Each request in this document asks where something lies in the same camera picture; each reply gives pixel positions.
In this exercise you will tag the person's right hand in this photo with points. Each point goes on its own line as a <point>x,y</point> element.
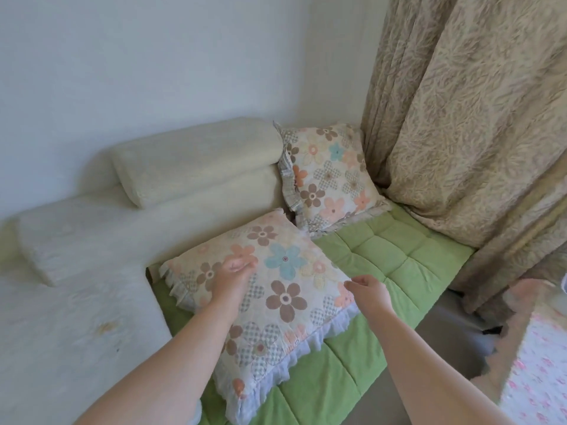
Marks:
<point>372,298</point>

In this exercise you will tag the person's left hand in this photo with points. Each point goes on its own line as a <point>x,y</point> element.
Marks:
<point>232,283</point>

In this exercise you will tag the frilled pastel flower cushion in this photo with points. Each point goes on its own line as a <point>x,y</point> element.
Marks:
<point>288,269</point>

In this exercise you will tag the person's left forearm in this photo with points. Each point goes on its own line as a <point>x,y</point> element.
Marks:
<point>164,376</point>

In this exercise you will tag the person's right forearm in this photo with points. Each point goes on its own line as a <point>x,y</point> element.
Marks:
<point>434,376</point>

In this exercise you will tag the brown flower print cushion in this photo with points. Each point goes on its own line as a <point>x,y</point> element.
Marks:
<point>328,172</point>

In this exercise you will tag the green cushioned white sofa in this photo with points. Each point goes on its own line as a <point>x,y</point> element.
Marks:
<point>88,261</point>

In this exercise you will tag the floral pink-frilled tablecloth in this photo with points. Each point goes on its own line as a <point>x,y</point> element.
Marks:
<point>531,362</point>

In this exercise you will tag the beige patterned curtain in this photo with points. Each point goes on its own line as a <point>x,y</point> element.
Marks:
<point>478,106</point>

